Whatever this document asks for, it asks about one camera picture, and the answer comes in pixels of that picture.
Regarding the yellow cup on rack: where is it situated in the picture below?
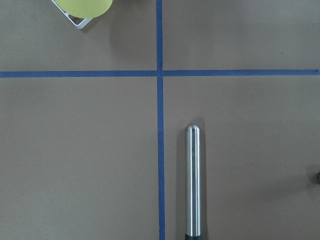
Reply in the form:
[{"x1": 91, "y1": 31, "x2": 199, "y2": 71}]
[{"x1": 55, "y1": 0, "x2": 113, "y2": 19}]

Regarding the white wire cup rack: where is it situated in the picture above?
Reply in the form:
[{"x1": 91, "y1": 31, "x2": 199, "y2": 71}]
[{"x1": 51, "y1": 0, "x2": 93, "y2": 30}]

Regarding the steel muddler black handle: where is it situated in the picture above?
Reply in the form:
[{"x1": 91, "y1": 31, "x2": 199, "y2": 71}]
[{"x1": 184, "y1": 124, "x2": 202, "y2": 240}]

